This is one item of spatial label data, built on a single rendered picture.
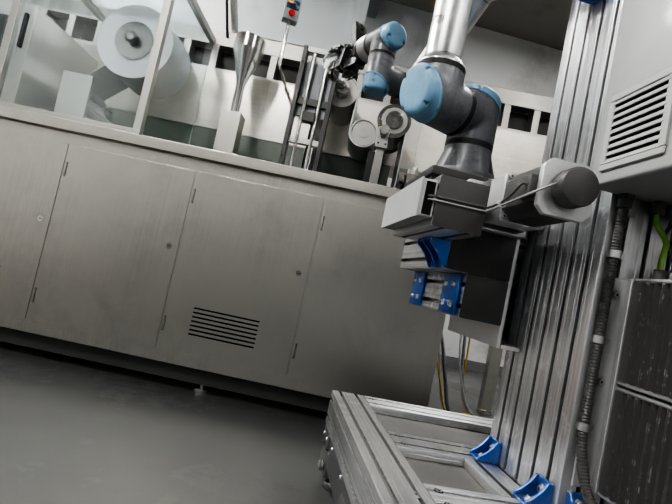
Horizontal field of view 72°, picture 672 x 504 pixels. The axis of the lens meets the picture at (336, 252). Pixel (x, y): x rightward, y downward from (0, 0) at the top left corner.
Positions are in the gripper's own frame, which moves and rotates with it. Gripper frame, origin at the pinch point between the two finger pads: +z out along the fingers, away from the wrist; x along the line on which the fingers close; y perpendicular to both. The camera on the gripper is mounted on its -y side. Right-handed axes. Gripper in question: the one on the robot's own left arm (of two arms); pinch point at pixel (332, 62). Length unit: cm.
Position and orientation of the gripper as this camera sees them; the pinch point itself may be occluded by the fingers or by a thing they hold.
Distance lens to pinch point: 169.7
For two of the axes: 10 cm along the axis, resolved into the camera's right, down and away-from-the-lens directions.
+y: -3.2, 9.4, -1.3
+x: 7.8, 3.4, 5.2
